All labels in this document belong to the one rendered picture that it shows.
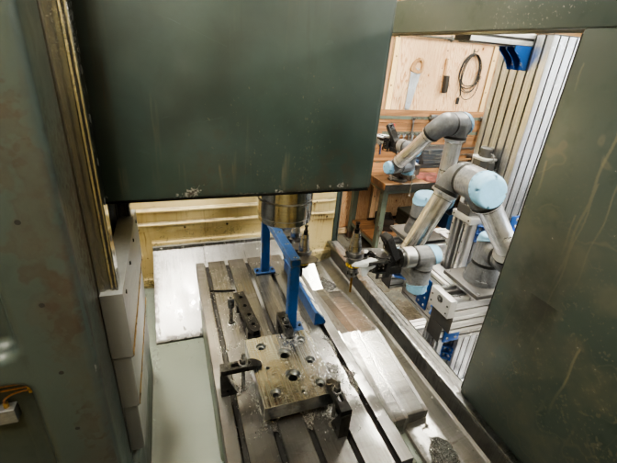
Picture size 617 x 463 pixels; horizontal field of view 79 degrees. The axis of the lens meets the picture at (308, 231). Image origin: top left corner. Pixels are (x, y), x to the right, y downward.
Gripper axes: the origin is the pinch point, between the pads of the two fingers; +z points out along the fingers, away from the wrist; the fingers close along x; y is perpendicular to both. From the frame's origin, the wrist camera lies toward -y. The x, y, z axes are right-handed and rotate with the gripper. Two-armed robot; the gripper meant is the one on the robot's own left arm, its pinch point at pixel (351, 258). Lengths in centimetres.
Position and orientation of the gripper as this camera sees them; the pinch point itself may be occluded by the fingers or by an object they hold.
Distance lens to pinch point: 126.0
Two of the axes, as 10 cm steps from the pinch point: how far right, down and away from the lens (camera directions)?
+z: -9.4, 0.8, -3.3
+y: -0.8, 9.0, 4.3
